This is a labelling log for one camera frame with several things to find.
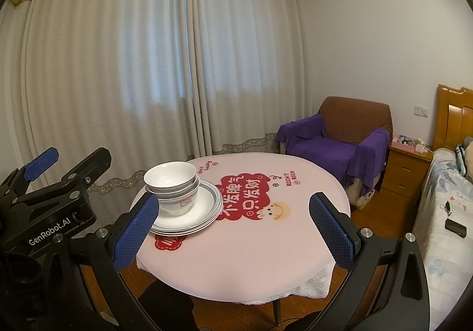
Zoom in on pink box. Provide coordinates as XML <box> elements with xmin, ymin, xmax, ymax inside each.
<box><xmin>392</xmin><ymin>134</ymin><xmax>417</xmax><ymax>149</ymax></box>

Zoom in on round pink printed table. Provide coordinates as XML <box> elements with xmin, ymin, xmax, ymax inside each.
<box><xmin>135</xmin><ymin>153</ymin><xmax>351</xmax><ymax>324</ymax></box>

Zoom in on plain white bowl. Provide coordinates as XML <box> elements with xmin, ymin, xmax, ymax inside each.
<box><xmin>143</xmin><ymin>162</ymin><xmax>196</xmax><ymax>196</ymax></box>

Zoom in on striped cloth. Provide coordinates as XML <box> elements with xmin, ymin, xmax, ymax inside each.
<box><xmin>455</xmin><ymin>142</ymin><xmax>473</xmax><ymax>184</ymax></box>

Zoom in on grey-rimmed patterned plate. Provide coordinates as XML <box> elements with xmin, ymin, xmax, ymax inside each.
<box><xmin>150</xmin><ymin>179</ymin><xmax>224</xmax><ymax>232</ymax></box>

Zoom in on purple blanket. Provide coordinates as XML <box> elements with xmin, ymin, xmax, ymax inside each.
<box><xmin>275</xmin><ymin>114</ymin><xmax>391</xmax><ymax>197</ymax></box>

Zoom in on white bowl with red label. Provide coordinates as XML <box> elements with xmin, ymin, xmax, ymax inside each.
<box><xmin>157</xmin><ymin>187</ymin><xmax>200</xmax><ymax>217</ymax></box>

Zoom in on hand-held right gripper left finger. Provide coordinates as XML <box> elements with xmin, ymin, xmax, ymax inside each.
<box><xmin>67</xmin><ymin>192</ymin><xmax>161</xmax><ymax>331</ymax></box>

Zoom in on patterned white seat cover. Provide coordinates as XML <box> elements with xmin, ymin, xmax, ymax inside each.
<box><xmin>347</xmin><ymin>177</ymin><xmax>381</xmax><ymax>210</ymax></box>

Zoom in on black case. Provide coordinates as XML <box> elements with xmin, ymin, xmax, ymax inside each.
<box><xmin>444</xmin><ymin>218</ymin><xmax>467</xmax><ymax>239</ymax></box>

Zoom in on bed with printed sheet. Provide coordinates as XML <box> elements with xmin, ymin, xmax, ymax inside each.
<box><xmin>411</xmin><ymin>84</ymin><xmax>473</xmax><ymax>317</ymax></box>

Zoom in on brown armchair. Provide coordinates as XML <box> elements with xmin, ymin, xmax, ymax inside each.
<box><xmin>277</xmin><ymin>96</ymin><xmax>393</xmax><ymax>206</ymax></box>

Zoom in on beige lace-trimmed curtain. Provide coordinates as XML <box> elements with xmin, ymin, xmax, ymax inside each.
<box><xmin>183</xmin><ymin>0</ymin><xmax>308</xmax><ymax>162</ymax></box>
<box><xmin>0</xmin><ymin>0</ymin><xmax>213</xmax><ymax>206</ymax></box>

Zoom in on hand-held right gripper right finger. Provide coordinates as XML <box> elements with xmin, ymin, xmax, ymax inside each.
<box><xmin>309</xmin><ymin>191</ymin><xmax>431</xmax><ymax>331</ymax></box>

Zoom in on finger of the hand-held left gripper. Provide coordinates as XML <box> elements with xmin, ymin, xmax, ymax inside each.
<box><xmin>22</xmin><ymin>147</ymin><xmax>60</xmax><ymax>183</ymax></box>
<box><xmin>61</xmin><ymin>148</ymin><xmax>112</xmax><ymax>192</ymax></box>

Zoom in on wooden nightstand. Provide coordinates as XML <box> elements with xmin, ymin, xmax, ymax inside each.
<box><xmin>380</xmin><ymin>144</ymin><xmax>434</xmax><ymax>208</ymax></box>

